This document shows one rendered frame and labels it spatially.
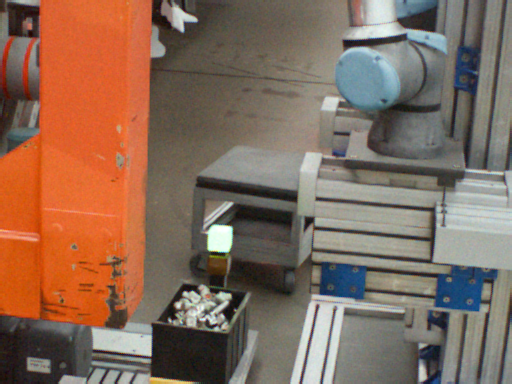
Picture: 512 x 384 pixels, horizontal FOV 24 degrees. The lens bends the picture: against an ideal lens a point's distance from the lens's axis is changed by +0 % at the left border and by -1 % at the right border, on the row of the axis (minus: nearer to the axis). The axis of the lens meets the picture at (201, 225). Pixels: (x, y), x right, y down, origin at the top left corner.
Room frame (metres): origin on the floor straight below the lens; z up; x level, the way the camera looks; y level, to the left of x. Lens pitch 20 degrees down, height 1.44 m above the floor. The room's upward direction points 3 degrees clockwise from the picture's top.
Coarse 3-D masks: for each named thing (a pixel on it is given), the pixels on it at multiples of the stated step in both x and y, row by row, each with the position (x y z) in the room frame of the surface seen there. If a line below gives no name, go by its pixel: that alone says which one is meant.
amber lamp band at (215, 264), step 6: (210, 252) 2.17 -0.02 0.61; (228, 252) 2.17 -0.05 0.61; (210, 258) 2.15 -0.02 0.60; (216, 258) 2.15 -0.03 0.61; (222, 258) 2.15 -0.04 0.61; (228, 258) 2.15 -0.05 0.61; (210, 264) 2.15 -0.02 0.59; (216, 264) 2.15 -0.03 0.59; (222, 264) 2.14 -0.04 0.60; (228, 264) 2.15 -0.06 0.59; (210, 270) 2.15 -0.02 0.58; (216, 270) 2.15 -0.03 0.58; (222, 270) 2.14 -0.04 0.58; (228, 270) 2.16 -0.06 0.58
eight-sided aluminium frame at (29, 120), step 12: (24, 12) 2.87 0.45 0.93; (24, 24) 2.88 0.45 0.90; (36, 24) 2.87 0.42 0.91; (24, 36) 2.89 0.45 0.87; (36, 36) 2.87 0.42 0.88; (12, 108) 2.83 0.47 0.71; (36, 108) 2.84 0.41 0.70; (12, 120) 2.80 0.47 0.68; (24, 120) 2.80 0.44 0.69; (0, 144) 2.76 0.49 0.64; (0, 156) 2.71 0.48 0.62
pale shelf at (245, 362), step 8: (248, 336) 2.14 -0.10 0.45; (256, 336) 2.14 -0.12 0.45; (248, 344) 2.10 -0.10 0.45; (256, 344) 2.14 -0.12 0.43; (248, 352) 2.07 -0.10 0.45; (240, 360) 2.03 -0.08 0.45; (248, 360) 2.03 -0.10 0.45; (240, 368) 2.00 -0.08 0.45; (248, 368) 2.04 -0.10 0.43; (232, 376) 1.96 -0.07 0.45; (240, 376) 1.96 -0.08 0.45
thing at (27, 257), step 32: (0, 160) 2.16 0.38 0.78; (32, 160) 2.04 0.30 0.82; (0, 192) 2.05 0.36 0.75; (32, 192) 2.04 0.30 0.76; (0, 224) 2.05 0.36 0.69; (32, 224) 2.04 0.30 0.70; (0, 256) 2.02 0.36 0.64; (32, 256) 2.01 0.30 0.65; (0, 288) 2.02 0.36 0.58; (32, 288) 2.01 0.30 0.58
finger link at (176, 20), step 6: (162, 6) 2.25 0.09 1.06; (168, 6) 2.23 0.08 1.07; (162, 12) 2.25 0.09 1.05; (168, 12) 2.23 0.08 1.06; (174, 12) 2.21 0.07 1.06; (180, 12) 2.24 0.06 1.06; (168, 18) 2.22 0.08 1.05; (174, 18) 2.20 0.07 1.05; (180, 18) 2.21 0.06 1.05; (186, 18) 2.22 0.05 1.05; (192, 18) 2.24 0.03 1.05; (174, 24) 2.20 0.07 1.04; (180, 24) 2.19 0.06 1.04; (180, 30) 2.19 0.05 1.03
